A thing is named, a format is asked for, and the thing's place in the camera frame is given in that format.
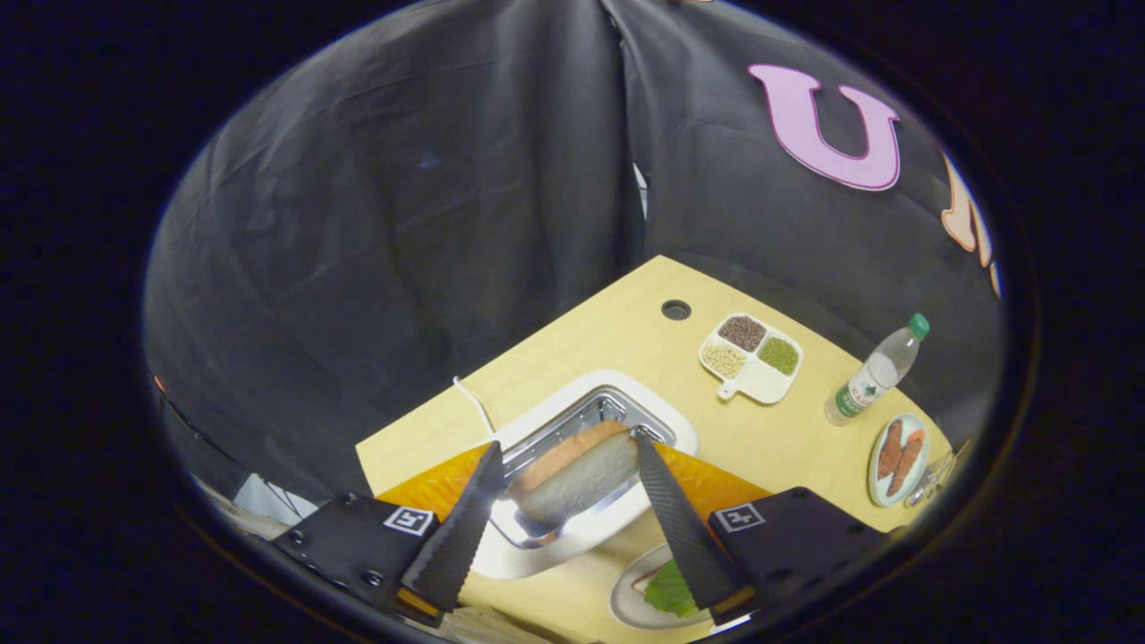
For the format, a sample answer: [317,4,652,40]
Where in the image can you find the black backdrop cloth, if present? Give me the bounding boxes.
[143,0,1003,529]

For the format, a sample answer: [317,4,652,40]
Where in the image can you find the white toaster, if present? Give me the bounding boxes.
[470,369,699,580]

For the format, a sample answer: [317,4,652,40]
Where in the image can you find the brown fried meat piece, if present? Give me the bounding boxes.
[878,419,904,479]
[888,429,924,498]

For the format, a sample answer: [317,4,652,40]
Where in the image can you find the plain white bread slice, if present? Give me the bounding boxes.
[507,419,640,526]

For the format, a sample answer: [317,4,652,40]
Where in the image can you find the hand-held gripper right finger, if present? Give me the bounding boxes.
[631,428,895,627]

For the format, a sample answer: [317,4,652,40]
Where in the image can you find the clear glass utensil holder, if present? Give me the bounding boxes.
[903,447,963,509]

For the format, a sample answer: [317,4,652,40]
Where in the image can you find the beige cardboard sheets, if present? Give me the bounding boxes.
[192,472,318,538]

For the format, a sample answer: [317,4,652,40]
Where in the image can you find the beige round plate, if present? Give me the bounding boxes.
[610,543,717,631]

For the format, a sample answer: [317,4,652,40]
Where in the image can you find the green lettuce leaf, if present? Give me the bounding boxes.
[644,559,703,618]

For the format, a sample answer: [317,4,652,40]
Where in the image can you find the pale green plate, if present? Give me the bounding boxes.
[868,413,930,508]

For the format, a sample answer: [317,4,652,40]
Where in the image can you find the white toaster cable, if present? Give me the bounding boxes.
[453,376,496,436]

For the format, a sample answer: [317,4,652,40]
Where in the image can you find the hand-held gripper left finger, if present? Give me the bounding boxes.
[268,440,509,627]

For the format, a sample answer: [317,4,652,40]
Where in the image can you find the white divided bean dish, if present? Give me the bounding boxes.
[699,312,804,405]

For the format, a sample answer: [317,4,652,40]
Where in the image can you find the clear green-capped water bottle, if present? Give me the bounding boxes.
[824,313,930,427]

